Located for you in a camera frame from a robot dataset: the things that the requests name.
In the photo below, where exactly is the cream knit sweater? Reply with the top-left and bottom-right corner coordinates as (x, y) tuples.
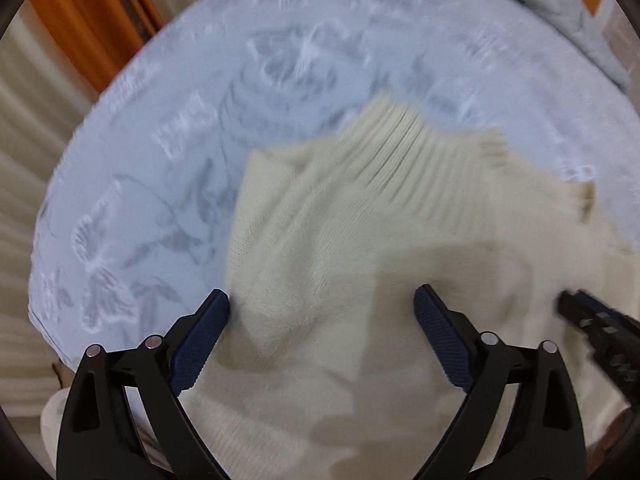
(181, 96), (639, 479)

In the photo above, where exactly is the person's right hand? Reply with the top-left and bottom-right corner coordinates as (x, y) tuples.
(587, 408), (636, 474)

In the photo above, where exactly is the beige fluffy garment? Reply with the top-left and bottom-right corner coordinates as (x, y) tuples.
(40, 388), (70, 470)

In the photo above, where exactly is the light blue butterfly bedspread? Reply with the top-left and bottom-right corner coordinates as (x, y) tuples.
(29, 0), (639, 367)

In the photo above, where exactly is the cream curtain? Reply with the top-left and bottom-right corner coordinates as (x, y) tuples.
(1, 0), (196, 428)

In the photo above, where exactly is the orange curtain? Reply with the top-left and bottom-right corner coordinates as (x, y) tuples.
(29, 0), (164, 92)

